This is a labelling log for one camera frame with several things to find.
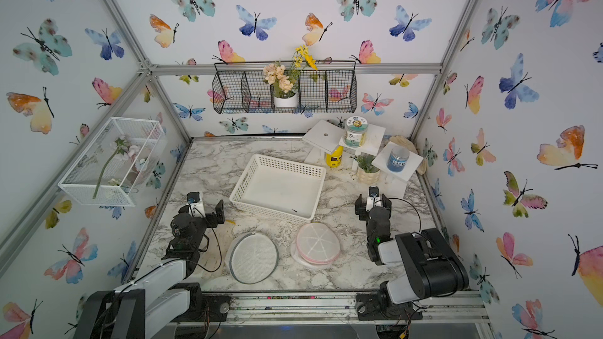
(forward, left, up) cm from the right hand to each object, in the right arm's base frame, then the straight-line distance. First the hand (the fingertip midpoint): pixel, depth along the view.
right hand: (375, 193), depth 89 cm
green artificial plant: (+11, +4, +6) cm, 13 cm away
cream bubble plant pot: (+10, +1, -4) cm, 10 cm away
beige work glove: (-10, +55, -9) cm, 57 cm away
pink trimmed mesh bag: (-19, +22, -3) cm, 29 cm away
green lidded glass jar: (+12, +9, +20) cm, 25 cm away
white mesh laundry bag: (-25, +43, -4) cm, 50 cm away
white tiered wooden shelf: (+24, +21, +5) cm, 32 cm away
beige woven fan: (+37, -20, -9) cm, 43 cm away
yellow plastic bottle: (+18, +16, -3) cm, 24 cm away
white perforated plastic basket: (+6, +37, -9) cm, 38 cm away
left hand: (-6, +61, +1) cm, 61 cm away
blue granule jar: (+7, -6, +13) cm, 16 cm away
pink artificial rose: (-2, +84, +22) cm, 87 cm away
